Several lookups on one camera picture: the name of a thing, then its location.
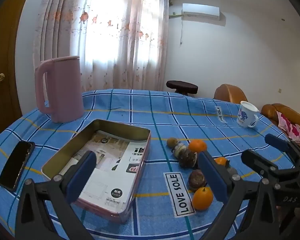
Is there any large orange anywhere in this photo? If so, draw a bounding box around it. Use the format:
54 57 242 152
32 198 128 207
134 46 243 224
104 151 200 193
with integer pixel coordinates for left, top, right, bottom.
188 139 207 154

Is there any pink patterned cloth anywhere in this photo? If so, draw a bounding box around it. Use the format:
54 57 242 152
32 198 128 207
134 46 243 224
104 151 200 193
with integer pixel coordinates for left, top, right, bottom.
276 111 300 144

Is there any white mug with blue print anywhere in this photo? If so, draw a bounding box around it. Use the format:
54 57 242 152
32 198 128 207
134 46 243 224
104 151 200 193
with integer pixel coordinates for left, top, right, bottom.
236 101 260 128

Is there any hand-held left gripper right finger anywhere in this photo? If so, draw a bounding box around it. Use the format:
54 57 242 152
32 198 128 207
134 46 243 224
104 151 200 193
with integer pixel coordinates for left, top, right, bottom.
198 151 287 240

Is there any dark mangosteen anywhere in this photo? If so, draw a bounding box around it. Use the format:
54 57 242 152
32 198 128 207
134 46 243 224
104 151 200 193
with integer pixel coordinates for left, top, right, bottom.
188 169 207 190
179 149 198 169

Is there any medium orange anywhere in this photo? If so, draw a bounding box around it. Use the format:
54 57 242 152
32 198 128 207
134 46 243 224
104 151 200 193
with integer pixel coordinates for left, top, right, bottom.
192 187 214 211

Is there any wooden door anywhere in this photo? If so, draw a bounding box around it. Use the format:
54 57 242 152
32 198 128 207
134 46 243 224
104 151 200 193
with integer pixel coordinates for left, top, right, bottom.
0 0 35 143

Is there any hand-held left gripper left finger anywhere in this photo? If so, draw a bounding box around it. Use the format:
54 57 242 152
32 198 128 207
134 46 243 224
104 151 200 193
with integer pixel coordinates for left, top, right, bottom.
15 151 97 240

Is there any sheer floral curtain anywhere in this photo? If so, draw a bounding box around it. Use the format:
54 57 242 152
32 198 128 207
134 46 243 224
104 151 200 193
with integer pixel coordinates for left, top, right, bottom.
32 0 173 93

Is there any pink electric kettle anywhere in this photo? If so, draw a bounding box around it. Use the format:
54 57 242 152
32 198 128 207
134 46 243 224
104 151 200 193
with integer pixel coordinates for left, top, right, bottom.
34 56 85 123

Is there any small glass jar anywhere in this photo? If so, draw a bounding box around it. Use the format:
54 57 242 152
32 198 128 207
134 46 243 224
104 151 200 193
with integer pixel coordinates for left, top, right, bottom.
172 141 189 157

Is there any printed paper booklet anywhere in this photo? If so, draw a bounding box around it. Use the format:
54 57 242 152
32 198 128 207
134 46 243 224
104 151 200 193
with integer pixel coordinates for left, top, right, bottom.
57 130 147 214

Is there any pink metal tin box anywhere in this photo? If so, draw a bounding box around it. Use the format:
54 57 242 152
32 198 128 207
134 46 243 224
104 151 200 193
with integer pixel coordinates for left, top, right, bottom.
41 119 152 223

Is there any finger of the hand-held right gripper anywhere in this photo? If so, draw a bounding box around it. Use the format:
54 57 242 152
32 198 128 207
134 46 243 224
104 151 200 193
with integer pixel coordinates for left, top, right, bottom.
264 134 300 161
241 149 300 181

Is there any dark round stool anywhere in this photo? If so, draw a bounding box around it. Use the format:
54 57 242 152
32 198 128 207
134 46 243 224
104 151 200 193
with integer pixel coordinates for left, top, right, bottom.
166 80 198 96

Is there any brown leather sofa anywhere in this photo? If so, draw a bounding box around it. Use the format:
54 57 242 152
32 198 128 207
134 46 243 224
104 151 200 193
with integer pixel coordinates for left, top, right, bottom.
261 103 300 140

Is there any blue plaid tablecloth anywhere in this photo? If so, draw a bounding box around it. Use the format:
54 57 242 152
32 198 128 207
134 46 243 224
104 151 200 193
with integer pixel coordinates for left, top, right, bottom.
0 88 300 240

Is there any white air conditioner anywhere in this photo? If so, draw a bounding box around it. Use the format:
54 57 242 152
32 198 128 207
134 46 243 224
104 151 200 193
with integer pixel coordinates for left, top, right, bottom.
182 3 220 20

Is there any black smartphone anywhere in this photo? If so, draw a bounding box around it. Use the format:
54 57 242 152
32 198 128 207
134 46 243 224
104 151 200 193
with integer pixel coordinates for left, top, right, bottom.
0 141 36 190

